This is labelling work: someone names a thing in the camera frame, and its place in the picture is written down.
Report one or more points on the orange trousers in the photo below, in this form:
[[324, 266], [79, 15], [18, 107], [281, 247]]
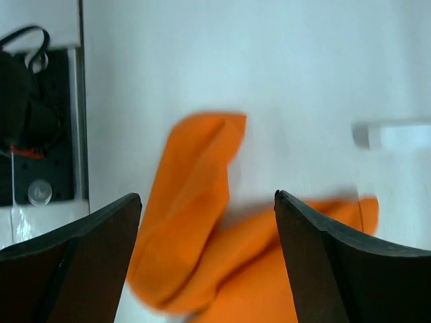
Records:
[[184, 261]]

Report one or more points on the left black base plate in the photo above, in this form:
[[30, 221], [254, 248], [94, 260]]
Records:
[[42, 122]]

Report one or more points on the white clothes rack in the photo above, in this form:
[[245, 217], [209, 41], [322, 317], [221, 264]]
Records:
[[405, 135]]

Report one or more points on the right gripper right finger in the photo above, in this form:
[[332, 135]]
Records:
[[339, 274]]

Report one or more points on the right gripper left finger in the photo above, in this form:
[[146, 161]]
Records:
[[75, 273]]

